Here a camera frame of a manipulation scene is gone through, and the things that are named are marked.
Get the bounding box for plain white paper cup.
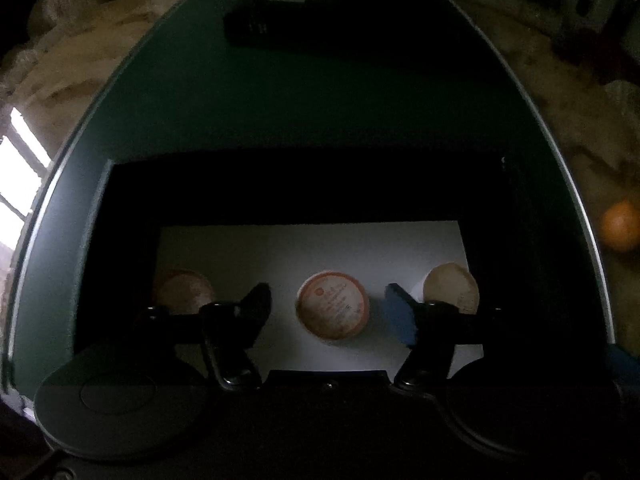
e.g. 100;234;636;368
422;262;480;314

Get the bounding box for red-lidded white cup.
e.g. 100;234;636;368
295;270;370;341
157;270;216;314

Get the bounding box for orange round fruit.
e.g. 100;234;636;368
599;200;640;252

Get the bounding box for dark green desk mat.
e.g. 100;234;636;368
4;0;614;397

